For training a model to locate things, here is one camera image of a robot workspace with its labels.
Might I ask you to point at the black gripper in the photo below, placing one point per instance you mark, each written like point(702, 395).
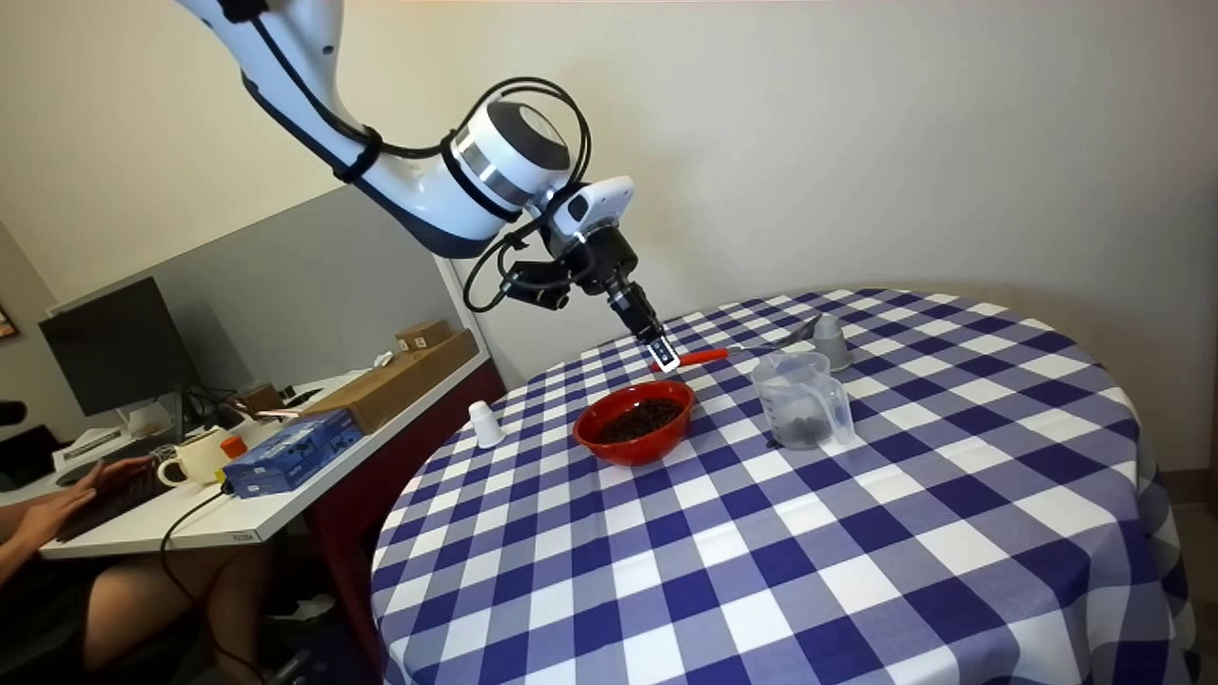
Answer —
point(607, 263)

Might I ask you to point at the red plastic spoon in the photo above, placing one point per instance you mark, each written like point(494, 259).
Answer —
point(707, 361)

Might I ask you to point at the person right forearm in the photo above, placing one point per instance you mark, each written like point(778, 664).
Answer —
point(19, 549)

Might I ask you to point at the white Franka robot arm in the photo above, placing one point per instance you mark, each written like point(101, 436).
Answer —
point(420, 191)

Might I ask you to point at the red plastic bowl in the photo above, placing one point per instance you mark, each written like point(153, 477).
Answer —
point(635, 446)

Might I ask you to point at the person right hand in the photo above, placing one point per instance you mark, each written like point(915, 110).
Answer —
point(90, 497)

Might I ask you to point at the small clear shaker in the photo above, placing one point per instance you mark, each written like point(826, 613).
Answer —
point(831, 346)

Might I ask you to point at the blue white checkered tablecloth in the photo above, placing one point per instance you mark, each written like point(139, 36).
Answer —
point(786, 545)

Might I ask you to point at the flat brown cardboard box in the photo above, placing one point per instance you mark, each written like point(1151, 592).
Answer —
point(394, 386)

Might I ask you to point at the dark red desk panel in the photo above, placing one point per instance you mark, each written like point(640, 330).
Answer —
point(366, 507)

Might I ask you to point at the grey partition panel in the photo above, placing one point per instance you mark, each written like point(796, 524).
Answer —
point(319, 291)

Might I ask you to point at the blue box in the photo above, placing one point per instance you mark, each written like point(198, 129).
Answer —
point(291, 457)

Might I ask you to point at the small orange object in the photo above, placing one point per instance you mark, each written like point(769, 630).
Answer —
point(233, 446)

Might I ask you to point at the white office desk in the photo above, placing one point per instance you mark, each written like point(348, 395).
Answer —
point(254, 521)

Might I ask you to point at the white mug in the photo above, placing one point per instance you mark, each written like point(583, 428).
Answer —
point(196, 457)

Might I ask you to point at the black computer monitor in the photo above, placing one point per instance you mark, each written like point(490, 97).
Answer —
point(115, 349)

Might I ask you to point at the black keyboard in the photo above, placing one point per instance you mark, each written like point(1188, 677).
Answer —
point(118, 499)

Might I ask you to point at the white papers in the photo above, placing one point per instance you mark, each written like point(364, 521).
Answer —
point(90, 443)

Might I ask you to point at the person bare leg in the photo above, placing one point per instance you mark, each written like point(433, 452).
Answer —
point(139, 609)

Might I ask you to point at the black desk device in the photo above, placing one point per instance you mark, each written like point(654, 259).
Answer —
point(24, 457)

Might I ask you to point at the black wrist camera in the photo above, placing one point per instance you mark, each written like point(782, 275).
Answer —
point(540, 286)

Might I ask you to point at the small wall picture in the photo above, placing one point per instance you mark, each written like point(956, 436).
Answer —
point(7, 324)

